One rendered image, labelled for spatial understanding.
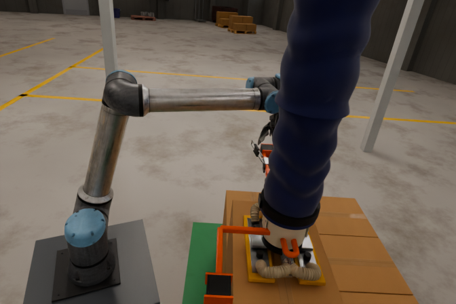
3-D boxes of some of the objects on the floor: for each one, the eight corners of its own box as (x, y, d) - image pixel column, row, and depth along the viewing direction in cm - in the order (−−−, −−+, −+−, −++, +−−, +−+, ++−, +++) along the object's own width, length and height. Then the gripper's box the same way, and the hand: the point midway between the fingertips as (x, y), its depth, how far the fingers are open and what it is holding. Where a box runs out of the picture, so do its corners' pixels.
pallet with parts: (153, 18, 1572) (153, 11, 1557) (156, 20, 1504) (156, 13, 1489) (129, 17, 1527) (129, 10, 1512) (131, 20, 1459) (131, 12, 1444)
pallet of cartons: (256, 34, 1379) (258, 18, 1348) (233, 33, 1338) (235, 17, 1307) (249, 31, 1449) (251, 15, 1418) (226, 30, 1408) (228, 14, 1377)
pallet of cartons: (241, 28, 1519) (243, 13, 1488) (220, 28, 1475) (221, 13, 1444) (235, 26, 1588) (236, 12, 1557) (214, 25, 1544) (215, 11, 1513)
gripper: (259, 112, 134) (254, 150, 143) (302, 116, 135) (294, 154, 144) (258, 106, 142) (252, 142, 151) (298, 109, 143) (291, 145, 151)
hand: (272, 145), depth 150 cm, fingers open, 14 cm apart
